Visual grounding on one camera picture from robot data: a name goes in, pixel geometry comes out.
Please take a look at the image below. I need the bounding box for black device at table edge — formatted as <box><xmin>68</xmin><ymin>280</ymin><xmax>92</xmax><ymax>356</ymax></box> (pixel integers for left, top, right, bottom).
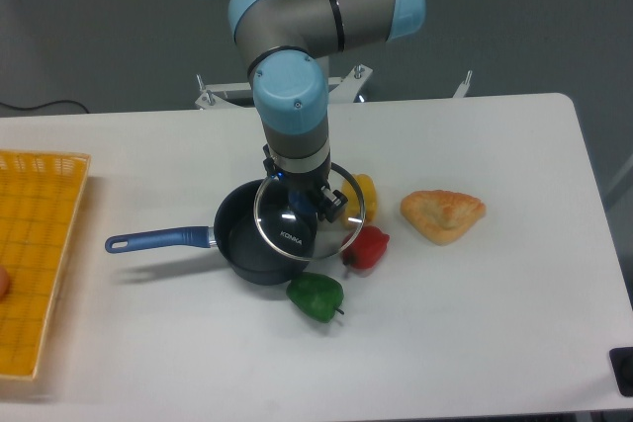
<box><xmin>609</xmin><ymin>347</ymin><xmax>633</xmax><ymax>397</ymax></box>

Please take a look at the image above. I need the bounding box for orange object in basket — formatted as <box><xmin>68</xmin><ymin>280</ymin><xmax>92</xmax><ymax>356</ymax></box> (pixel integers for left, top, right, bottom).
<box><xmin>0</xmin><ymin>266</ymin><xmax>11</xmax><ymax>299</ymax></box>

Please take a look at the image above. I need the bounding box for dark saucepan with blue handle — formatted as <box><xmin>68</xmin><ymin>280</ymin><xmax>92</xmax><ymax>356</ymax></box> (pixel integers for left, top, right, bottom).
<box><xmin>105</xmin><ymin>180</ymin><xmax>308</xmax><ymax>286</ymax></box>

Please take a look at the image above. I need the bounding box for glass pot lid blue knob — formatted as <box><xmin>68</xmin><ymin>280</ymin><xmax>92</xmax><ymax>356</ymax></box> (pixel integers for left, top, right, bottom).
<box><xmin>253</xmin><ymin>163</ymin><xmax>365</xmax><ymax>262</ymax></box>

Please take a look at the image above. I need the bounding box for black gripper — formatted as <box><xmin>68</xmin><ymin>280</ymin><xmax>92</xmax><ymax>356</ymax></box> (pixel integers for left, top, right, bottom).
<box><xmin>263</xmin><ymin>143</ymin><xmax>348</xmax><ymax>222</ymax></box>

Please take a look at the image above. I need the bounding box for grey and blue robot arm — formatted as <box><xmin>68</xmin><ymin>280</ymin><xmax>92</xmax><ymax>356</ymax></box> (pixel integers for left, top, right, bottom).
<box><xmin>227</xmin><ymin>0</ymin><xmax>426</xmax><ymax>221</ymax></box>

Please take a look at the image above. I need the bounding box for yellow bell pepper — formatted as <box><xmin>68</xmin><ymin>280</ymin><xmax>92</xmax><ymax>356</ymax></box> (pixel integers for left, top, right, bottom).
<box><xmin>340</xmin><ymin>174</ymin><xmax>378</xmax><ymax>229</ymax></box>

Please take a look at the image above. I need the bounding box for black cable on floor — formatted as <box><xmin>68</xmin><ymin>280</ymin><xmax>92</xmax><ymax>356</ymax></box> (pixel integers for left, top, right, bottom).
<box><xmin>0</xmin><ymin>99</ymin><xmax>91</xmax><ymax>114</ymax></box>

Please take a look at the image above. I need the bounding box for green bell pepper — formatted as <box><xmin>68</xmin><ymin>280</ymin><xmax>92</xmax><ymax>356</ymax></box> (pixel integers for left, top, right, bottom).
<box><xmin>286</xmin><ymin>272</ymin><xmax>344</xmax><ymax>323</ymax></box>

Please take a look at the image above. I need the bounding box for toasted bread slice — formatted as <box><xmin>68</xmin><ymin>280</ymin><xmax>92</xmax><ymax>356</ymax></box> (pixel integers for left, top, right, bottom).
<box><xmin>400</xmin><ymin>190</ymin><xmax>487</xmax><ymax>245</ymax></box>

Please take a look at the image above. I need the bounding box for red bell pepper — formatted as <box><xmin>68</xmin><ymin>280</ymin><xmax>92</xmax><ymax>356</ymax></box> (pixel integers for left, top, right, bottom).
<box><xmin>341</xmin><ymin>225</ymin><xmax>390</xmax><ymax>271</ymax></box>

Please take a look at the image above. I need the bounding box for yellow woven basket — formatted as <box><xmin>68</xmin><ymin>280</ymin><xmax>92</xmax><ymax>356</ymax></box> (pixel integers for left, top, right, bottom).
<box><xmin>1</xmin><ymin>149</ymin><xmax>91</xmax><ymax>380</ymax></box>

